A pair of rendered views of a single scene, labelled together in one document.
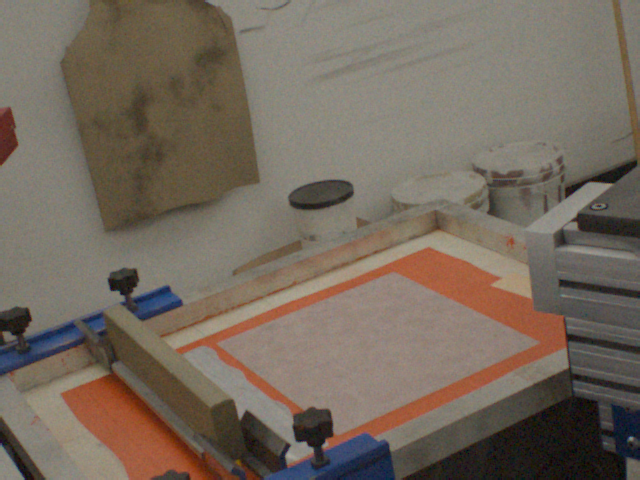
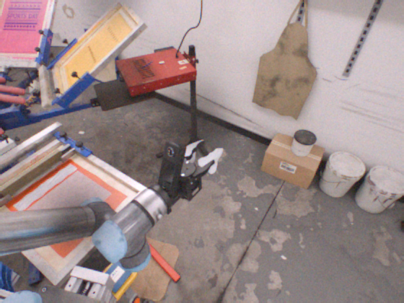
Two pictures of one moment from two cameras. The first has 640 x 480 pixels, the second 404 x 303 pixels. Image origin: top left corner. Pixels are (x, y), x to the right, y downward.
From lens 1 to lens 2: 2.01 m
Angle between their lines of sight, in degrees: 54
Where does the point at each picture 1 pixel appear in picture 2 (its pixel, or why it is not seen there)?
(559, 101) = not seen: outside the picture
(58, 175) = (249, 82)
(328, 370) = (56, 198)
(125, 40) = (280, 60)
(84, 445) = not seen: hidden behind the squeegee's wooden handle
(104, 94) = (266, 71)
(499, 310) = not seen: hidden behind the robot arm
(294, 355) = (66, 188)
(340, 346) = (68, 196)
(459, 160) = (376, 161)
